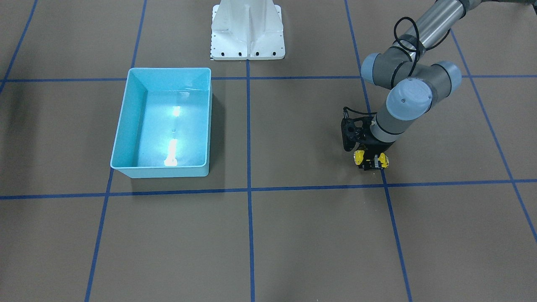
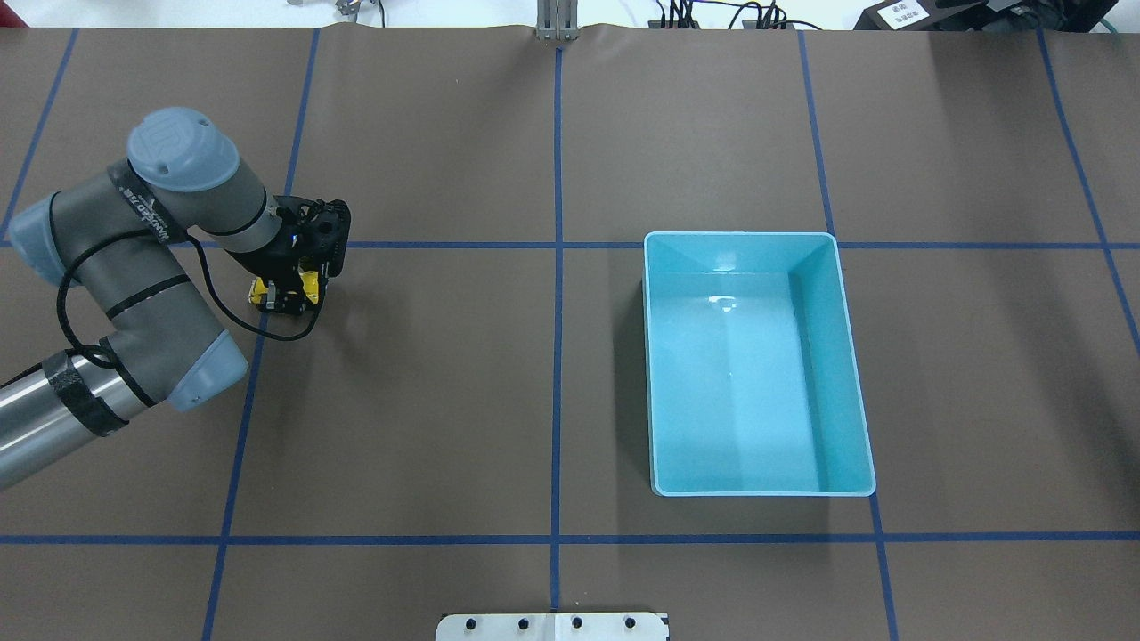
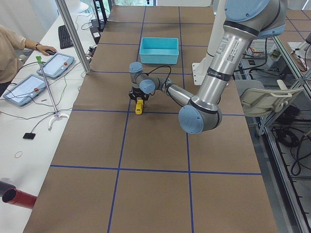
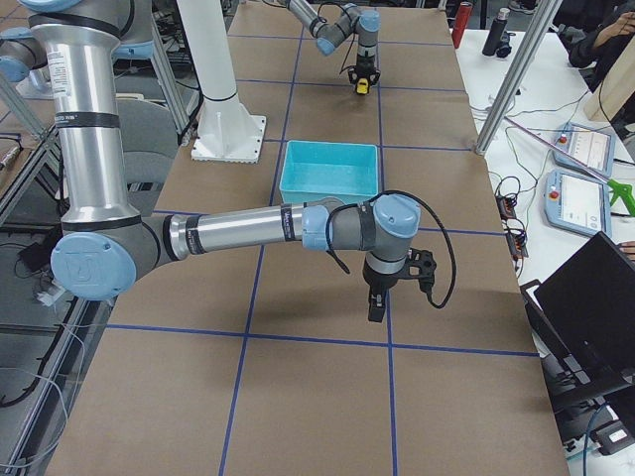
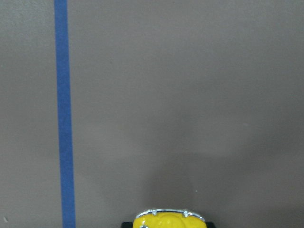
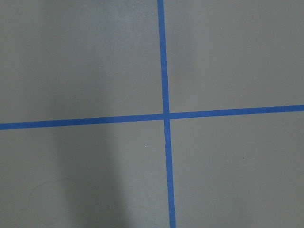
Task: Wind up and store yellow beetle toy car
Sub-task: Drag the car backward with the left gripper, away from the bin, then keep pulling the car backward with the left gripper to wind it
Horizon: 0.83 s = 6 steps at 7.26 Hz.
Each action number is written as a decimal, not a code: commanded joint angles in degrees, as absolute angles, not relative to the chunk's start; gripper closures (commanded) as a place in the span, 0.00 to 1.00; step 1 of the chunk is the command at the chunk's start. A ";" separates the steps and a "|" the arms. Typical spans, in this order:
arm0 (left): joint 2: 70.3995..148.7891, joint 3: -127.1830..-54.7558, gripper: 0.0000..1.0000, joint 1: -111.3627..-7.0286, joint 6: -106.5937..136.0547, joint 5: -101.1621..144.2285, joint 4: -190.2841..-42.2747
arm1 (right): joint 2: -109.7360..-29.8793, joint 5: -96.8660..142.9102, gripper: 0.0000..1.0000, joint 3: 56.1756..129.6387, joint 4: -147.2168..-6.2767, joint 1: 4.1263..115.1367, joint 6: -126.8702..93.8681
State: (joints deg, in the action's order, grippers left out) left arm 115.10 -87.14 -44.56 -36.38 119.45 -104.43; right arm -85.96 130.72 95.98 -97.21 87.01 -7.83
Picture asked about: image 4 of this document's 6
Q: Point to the red cylinder bottle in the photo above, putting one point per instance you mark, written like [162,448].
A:
[461,18]

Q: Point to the light blue plastic bin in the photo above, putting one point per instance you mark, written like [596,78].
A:
[316,170]

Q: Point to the white pedestal column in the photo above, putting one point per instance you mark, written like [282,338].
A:
[226,131]

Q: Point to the near teach pendant tablet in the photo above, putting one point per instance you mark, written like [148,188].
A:
[577,204]

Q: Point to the aluminium frame post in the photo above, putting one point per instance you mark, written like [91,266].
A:
[522,60]

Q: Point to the metal rod with green clip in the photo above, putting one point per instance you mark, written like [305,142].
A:
[620,191]

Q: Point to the yellow beetle toy car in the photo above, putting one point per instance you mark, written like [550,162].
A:
[362,86]

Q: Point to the far teach pendant tablet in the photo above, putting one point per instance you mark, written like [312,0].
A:
[594,149]

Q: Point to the teach pendant tablet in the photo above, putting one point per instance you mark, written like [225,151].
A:
[594,149]
[577,204]

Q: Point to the black laptop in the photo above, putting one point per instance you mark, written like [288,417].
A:
[584,312]

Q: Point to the black bottle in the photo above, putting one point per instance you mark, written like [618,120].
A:
[496,32]

